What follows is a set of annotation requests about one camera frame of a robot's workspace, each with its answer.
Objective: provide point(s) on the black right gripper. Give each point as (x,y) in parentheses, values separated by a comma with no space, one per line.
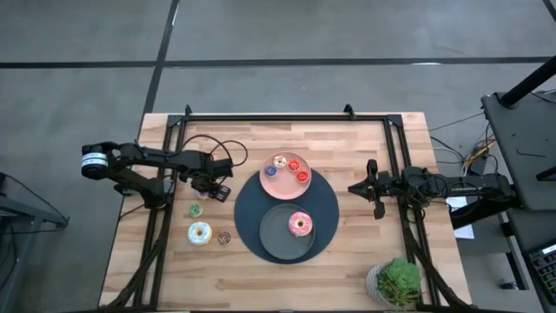
(379,211)

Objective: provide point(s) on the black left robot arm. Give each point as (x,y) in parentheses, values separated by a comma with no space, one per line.
(143,154)

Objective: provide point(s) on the grey round plate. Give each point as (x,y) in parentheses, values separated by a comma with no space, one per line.
(278,239)

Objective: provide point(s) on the backlit keyboard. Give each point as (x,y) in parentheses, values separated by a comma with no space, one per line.
(546,267)

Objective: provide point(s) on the small blue-iced donut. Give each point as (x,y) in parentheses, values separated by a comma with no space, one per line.
(274,174)

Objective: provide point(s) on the small red-iced donut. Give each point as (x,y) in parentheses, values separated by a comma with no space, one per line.
(306,179)

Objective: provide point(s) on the large pink-iced donut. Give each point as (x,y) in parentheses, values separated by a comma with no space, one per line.
(306,230)

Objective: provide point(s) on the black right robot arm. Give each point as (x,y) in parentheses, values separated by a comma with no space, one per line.
(478,189)

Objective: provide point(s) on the small white-iced donut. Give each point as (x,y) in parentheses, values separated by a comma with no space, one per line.
(283,164)

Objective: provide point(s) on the pink round plate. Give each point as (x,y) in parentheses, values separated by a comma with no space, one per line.
(282,187)

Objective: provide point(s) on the black power adapter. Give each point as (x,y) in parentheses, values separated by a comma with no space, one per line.
(479,165)

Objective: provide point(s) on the white paper sheet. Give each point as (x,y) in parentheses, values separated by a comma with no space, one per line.
(465,230)

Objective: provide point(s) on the grey metal stand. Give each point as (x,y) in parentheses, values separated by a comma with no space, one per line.
(5,204)

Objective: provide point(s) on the potted green succulent plant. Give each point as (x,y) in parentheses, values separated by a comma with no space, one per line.
(399,280)

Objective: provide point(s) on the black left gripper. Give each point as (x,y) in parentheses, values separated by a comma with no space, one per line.
(202,176)

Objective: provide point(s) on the small green-iced donut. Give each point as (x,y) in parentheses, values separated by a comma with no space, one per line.
(199,213)

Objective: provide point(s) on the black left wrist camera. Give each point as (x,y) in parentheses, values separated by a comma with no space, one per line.
(221,167)

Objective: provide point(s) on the black cart top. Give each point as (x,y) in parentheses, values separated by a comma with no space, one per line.
(521,143)

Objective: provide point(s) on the small red dark-drizzle donut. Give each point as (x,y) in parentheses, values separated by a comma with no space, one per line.
(297,168)

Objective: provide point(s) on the black pole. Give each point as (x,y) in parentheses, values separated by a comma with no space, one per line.
(530,80)

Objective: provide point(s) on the black side table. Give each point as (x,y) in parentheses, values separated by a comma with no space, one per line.
(534,228)

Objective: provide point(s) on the large purple-iced donut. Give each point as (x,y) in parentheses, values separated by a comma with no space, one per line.
(200,195)

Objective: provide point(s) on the black aluminium table frame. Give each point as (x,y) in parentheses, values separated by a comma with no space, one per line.
(282,117)

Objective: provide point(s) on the round dark woven placemat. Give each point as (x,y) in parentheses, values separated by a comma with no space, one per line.
(321,204)

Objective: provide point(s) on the large white-iced blue-drizzle donut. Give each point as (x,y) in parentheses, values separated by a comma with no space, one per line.
(193,237)

